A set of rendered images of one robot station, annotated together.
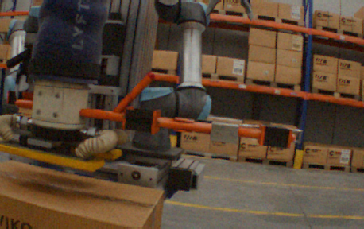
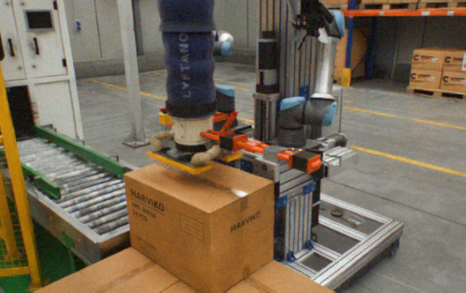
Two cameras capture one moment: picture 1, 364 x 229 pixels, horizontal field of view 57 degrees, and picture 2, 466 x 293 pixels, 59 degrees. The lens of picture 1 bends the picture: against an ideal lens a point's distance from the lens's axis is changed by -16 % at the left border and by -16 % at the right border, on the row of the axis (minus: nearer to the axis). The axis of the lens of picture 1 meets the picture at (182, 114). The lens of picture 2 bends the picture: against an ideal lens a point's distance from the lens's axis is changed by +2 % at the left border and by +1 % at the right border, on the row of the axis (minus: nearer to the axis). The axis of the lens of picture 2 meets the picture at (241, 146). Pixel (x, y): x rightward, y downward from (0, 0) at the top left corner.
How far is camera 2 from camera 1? 1.00 m
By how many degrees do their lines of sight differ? 40
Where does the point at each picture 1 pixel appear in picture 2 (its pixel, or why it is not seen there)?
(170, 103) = (298, 112)
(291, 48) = not seen: outside the picture
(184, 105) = (309, 113)
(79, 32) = (187, 85)
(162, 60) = not seen: outside the picture
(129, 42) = (282, 55)
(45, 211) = (169, 197)
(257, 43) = not seen: outside the picture
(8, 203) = (152, 190)
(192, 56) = (321, 70)
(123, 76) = (281, 84)
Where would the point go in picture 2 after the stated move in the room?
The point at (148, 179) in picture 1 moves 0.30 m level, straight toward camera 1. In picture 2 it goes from (271, 170) to (235, 194)
